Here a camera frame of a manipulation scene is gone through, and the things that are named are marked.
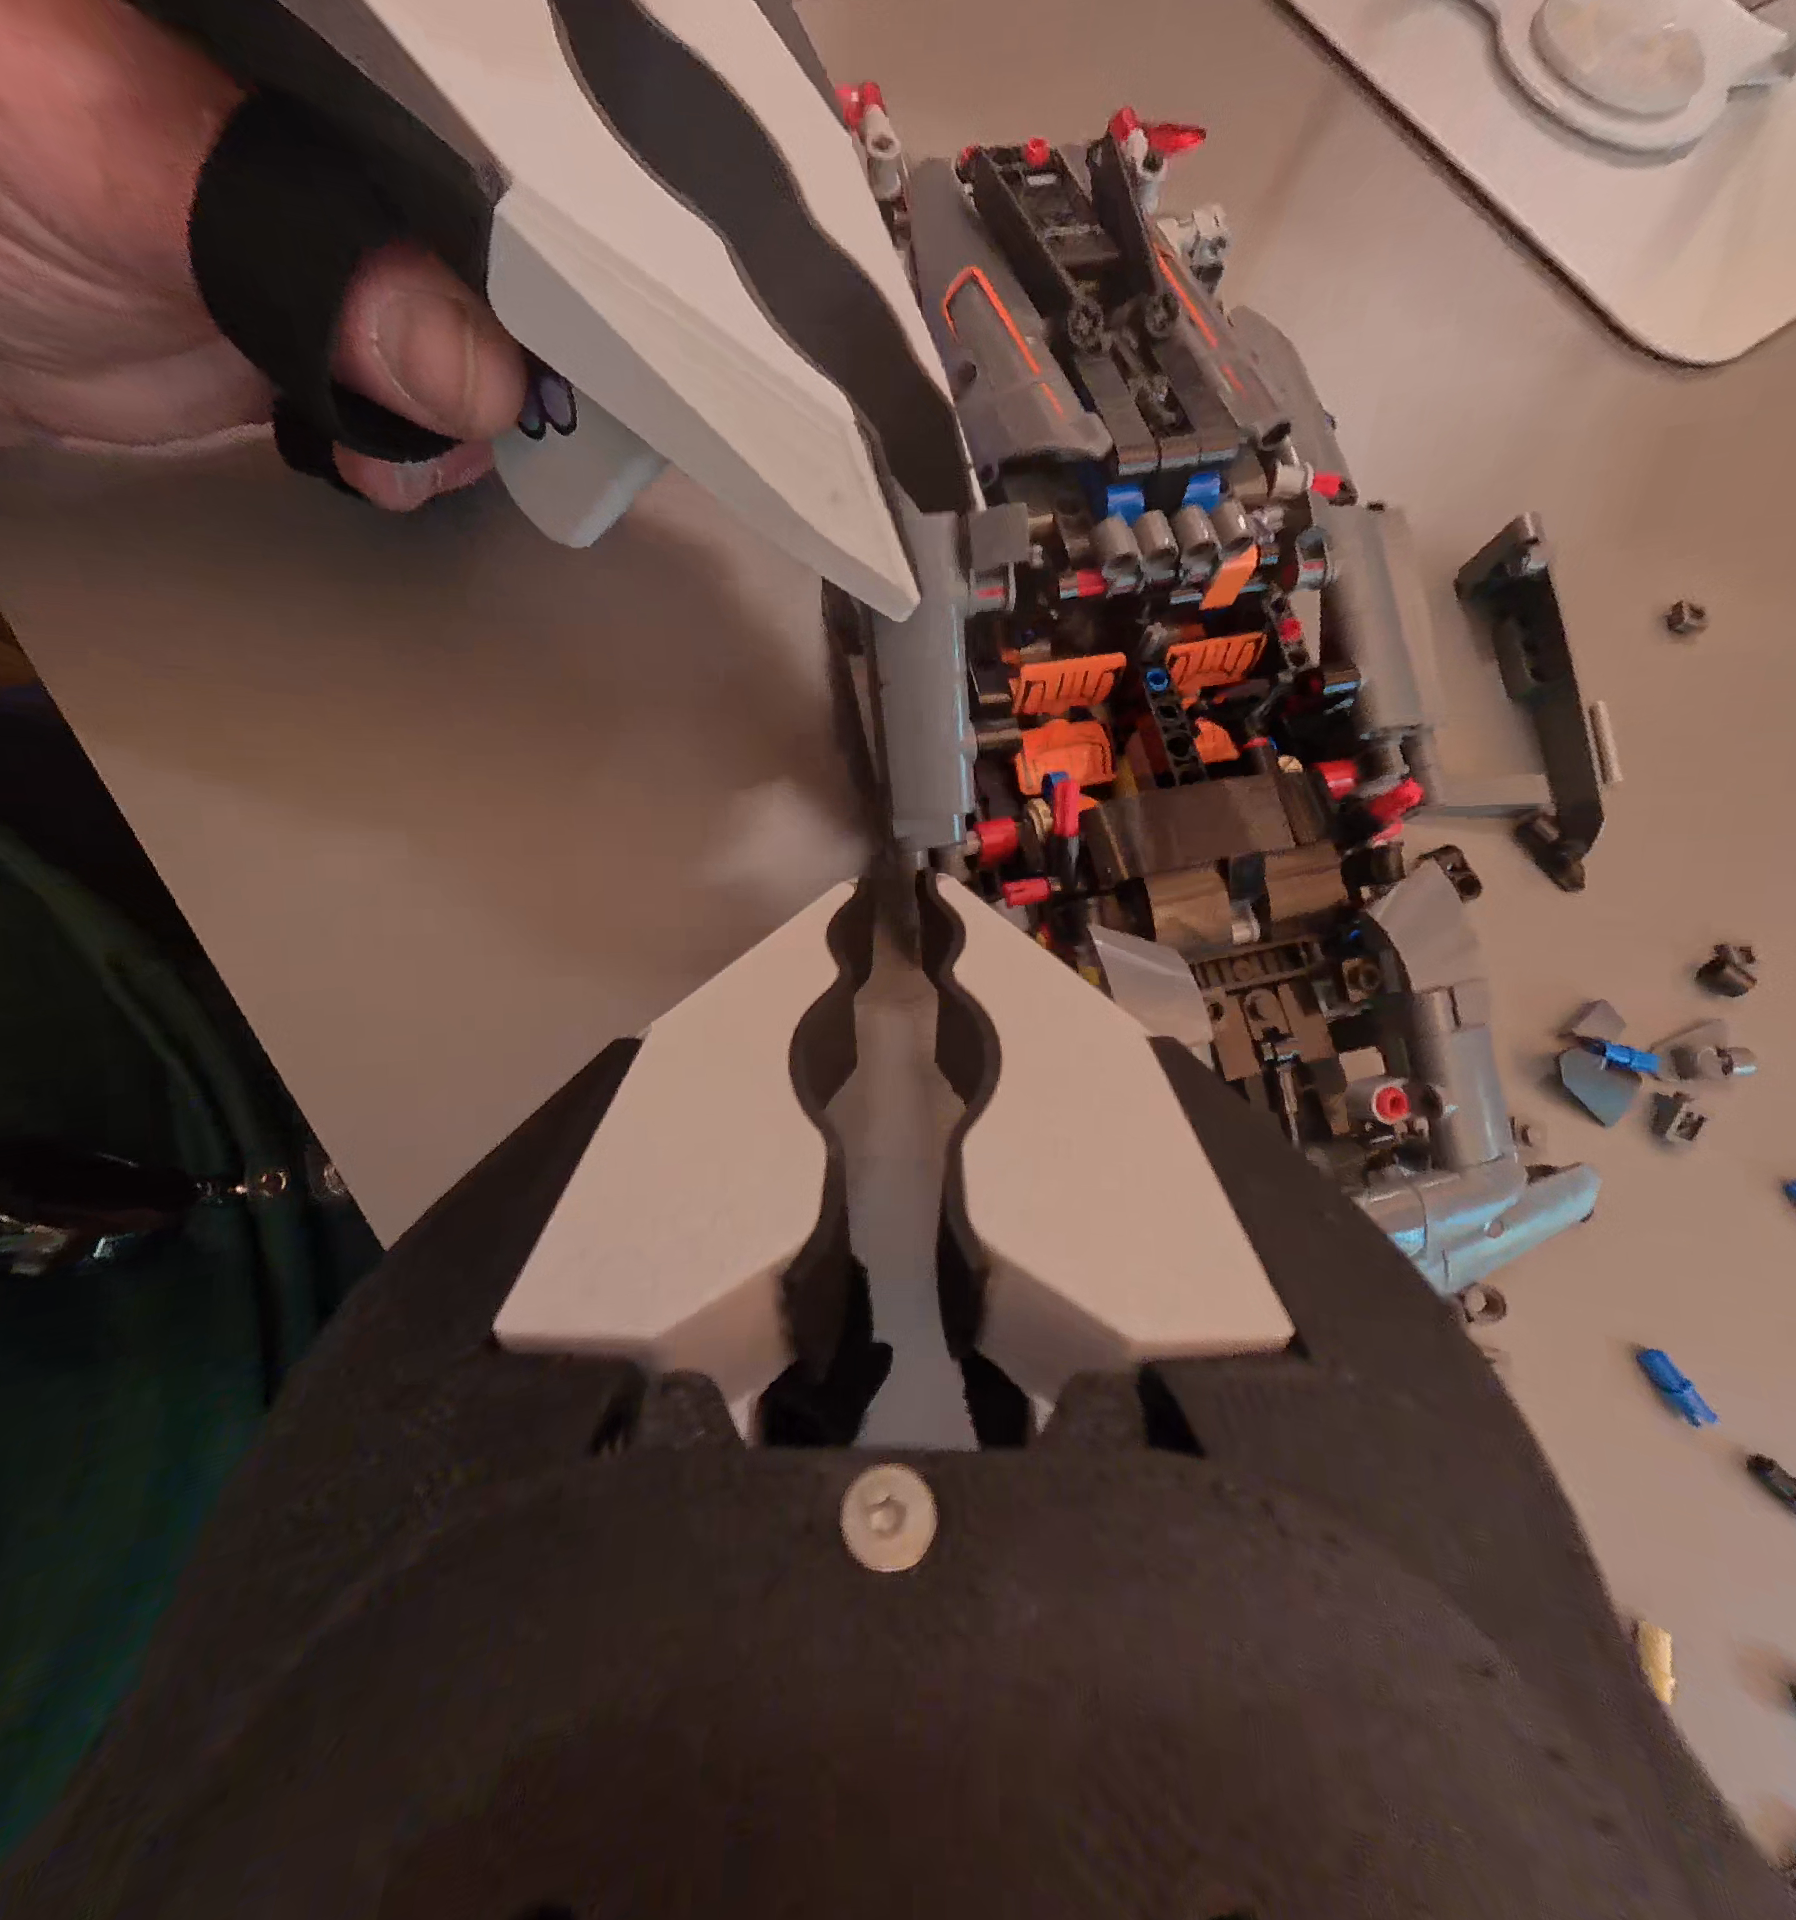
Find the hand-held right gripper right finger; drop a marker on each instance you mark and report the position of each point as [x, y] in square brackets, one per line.
[1124, 1199]

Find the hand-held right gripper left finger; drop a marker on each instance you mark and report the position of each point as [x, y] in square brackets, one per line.
[656, 1199]

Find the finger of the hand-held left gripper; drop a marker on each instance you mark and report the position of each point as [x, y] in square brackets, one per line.
[819, 198]
[656, 345]

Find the grey and black lego car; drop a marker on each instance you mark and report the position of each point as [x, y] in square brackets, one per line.
[1137, 843]

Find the scattered small lego pieces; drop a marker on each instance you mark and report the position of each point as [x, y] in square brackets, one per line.
[1677, 1385]

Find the dark lego door assembly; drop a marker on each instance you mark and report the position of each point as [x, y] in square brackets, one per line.
[1528, 631]

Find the person's left hand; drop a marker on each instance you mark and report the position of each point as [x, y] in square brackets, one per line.
[58, 226]

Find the white stand base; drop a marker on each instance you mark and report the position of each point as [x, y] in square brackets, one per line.
[1666, 242]

